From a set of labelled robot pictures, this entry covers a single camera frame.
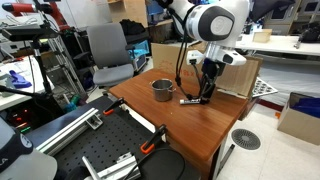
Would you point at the round floor drain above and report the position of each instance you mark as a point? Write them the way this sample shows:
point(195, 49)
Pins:
point(246, 139)

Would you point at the blue cloth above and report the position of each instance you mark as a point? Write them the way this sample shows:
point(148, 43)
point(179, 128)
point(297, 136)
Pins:
point(18, 80)

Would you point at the grey metal table leg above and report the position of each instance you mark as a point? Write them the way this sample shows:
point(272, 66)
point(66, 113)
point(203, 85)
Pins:
point(226, 158)

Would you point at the small wooden box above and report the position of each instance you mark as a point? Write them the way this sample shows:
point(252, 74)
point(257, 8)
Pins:
point(262, 36)

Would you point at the blue equipment case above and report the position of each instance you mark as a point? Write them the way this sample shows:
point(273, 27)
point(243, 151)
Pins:
point(140, 50)

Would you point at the red robot arm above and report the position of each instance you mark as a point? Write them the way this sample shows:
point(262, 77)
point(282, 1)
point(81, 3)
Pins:
point(20, 7)

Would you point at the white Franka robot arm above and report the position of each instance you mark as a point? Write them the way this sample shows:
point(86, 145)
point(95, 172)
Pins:
point(216, 23)

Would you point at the black camera tripod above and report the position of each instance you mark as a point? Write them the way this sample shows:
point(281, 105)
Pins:
point(38, 63)

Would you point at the grey office chair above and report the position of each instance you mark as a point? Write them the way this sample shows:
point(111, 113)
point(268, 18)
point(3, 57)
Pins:
point(108, 43)

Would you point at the white workbench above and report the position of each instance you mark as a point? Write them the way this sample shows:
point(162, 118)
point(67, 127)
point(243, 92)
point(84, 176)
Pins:
point(10, 100)

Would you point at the black bag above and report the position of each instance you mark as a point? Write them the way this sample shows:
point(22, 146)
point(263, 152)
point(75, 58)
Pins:
point(131, 26)

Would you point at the stacked brown cardboard boxes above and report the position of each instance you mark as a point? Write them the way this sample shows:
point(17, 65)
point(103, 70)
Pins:
point(133, 11)

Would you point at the black Expo marker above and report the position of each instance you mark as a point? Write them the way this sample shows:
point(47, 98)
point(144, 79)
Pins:
point(188, 101)

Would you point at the aluminium profile rail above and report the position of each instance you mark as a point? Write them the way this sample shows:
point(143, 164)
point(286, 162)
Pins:
point(66, 128)
point(116, 168)

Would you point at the black orange bar clamp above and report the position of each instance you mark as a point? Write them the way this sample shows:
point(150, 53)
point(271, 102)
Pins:
point(115, 105)
point(155, 136)

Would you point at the large brown cardboard panel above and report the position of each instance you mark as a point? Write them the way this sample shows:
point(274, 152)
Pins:
point(240, 78)

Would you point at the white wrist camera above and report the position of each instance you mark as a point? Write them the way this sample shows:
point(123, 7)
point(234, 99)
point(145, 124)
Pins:
point(195, 57)

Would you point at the black stereo camera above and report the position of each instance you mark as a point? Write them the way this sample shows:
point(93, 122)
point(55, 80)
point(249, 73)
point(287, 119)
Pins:
point(30, 33)

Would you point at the white perforated tray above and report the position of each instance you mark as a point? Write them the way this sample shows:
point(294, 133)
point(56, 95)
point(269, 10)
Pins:
point(263, 88)

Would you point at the open cardboard box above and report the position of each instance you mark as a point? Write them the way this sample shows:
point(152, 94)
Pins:
point(296, 126)

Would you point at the long white table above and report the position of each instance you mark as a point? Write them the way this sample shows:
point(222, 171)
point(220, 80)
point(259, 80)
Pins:
point(283, 46)

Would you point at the black equipment pile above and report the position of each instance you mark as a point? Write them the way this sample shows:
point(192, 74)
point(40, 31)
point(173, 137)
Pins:
point(310, 33)

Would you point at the blue plastic bags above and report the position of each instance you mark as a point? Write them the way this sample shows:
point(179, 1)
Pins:
point(308, 105)

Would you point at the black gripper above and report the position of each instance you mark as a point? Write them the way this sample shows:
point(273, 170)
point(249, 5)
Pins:
point(213, 70)

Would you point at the black perforated breadboard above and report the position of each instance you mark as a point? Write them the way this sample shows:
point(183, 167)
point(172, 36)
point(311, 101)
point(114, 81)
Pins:
point(106, 140)

